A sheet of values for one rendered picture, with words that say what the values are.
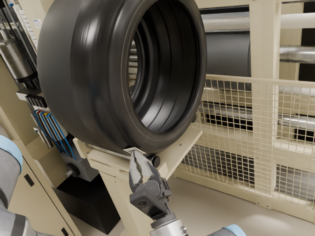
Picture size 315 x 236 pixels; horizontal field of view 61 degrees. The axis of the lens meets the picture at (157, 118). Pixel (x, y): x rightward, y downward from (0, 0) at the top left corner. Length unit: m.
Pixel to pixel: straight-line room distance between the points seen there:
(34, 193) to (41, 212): 0.13
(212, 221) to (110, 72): 1.39
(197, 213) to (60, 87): 1.39
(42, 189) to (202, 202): 1.03
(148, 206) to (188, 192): 1.34
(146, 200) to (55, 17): 0.53
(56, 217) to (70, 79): 1.13
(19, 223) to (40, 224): 1.27
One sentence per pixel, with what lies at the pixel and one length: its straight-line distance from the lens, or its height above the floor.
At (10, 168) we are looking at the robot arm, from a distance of 0.49.
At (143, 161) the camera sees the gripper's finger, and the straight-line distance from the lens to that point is 0.76.
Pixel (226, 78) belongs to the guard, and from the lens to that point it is 1.18.
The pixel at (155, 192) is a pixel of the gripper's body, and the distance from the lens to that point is 0.73.
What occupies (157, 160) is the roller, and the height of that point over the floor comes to 0.90.
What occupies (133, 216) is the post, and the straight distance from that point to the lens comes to 1.62.
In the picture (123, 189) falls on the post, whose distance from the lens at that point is 1.46.
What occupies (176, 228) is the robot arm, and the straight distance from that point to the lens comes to 0.73.
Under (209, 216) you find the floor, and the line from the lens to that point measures 1.89.
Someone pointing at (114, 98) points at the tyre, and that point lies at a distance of 0.68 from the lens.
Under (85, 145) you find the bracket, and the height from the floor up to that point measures 0.90.
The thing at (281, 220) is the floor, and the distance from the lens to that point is 1.88.
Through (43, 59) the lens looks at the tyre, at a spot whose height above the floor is 1.33.
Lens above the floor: 1.53
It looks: 32 degrees down
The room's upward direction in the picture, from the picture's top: 15 degrees counter-clockwise
